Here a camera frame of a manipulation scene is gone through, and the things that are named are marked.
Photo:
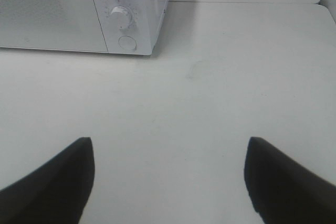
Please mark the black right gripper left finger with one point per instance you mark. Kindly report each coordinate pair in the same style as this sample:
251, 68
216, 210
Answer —
56, 192

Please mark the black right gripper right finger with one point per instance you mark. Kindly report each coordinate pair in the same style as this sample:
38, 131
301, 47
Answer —
283, 191

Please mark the white round door button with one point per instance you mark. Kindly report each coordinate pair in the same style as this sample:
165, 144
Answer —
127, 43

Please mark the white microwave door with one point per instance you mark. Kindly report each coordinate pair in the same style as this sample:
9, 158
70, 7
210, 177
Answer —
70, 25

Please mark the white round knob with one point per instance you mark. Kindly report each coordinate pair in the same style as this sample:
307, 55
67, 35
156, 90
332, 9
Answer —
122, 16

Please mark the white microwave oven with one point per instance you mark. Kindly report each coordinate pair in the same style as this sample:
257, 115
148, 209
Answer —
129, 27

